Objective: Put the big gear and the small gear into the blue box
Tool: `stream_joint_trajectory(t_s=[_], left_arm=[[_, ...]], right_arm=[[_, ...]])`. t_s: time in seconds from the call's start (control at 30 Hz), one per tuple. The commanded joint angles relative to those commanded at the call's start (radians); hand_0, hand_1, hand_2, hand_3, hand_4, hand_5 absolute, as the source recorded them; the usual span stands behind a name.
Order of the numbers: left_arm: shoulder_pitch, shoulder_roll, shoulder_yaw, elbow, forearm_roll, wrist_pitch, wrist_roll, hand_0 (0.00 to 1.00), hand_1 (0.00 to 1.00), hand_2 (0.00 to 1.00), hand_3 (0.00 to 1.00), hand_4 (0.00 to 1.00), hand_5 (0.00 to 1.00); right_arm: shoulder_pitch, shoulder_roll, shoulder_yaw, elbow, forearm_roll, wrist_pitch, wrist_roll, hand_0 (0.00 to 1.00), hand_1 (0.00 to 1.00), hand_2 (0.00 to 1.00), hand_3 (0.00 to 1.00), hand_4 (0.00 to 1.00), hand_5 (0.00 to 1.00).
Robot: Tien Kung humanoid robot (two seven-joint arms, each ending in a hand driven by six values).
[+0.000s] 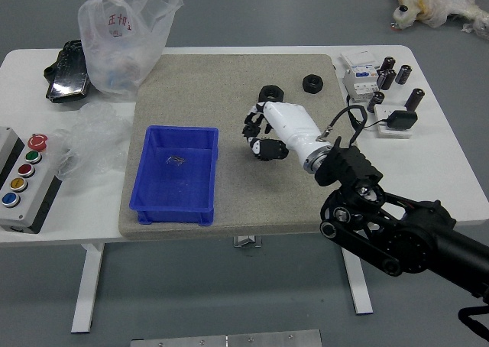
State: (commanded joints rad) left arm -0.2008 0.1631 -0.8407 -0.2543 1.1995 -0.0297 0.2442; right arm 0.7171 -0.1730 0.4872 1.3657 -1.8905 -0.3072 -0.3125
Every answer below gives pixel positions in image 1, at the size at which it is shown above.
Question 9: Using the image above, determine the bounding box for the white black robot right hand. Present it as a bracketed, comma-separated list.
[241, 100, 332, 164]

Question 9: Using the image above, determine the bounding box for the big black hex nut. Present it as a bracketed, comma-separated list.
[257, 83, 286, 104]

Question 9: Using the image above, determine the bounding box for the small black hex nut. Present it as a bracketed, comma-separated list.
[302, 73, 325, 95]

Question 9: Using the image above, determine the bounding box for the grey push-button control box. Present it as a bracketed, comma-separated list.
[0, 126, 64, 235]

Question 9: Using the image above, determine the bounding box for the grey-brown table mat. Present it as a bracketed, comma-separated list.
[118, 54, 374, 242]

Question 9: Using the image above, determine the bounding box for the white circuit breaker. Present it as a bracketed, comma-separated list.
[339, 50, 387, 104]

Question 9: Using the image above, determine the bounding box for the black cylindrical capacitor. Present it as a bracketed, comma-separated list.
[376, 68, 397, 92]
[403, 87, 426, 112]
[367, 91, 386, 114]
[395, 64, 413, 86]
[379, 55, 397, 76]

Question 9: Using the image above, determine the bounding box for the black power adapter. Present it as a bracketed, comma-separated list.
[361, 109, 419, 131]

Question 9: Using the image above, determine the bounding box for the blue plastic bin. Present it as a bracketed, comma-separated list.
[128, 125, 220, 227]

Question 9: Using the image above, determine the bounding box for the white table leg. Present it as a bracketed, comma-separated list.
[339, 245, 374, 316]
[70, 242, 106, 334]

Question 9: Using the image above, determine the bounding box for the white plastic bag red print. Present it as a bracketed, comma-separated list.
[77, 0, 185, 103]

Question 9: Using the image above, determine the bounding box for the plush toy in plastic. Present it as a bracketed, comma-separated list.
[380, 0, 489, 41]

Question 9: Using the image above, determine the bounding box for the clear crumpled plastic wrap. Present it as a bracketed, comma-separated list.
[51, 102, 133, 182]

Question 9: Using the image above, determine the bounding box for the grey metal plate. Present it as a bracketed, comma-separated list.
[129, 329, 324, 347]

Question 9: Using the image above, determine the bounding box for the black glossy plastic package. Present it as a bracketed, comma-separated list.
[43, 39, 92, 103]

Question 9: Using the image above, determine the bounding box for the white wall socket plate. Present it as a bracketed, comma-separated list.
[373, 104, 416, 139]

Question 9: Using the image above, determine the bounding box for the metal bracket under table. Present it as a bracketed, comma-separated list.
[232, 235, 263, 248]

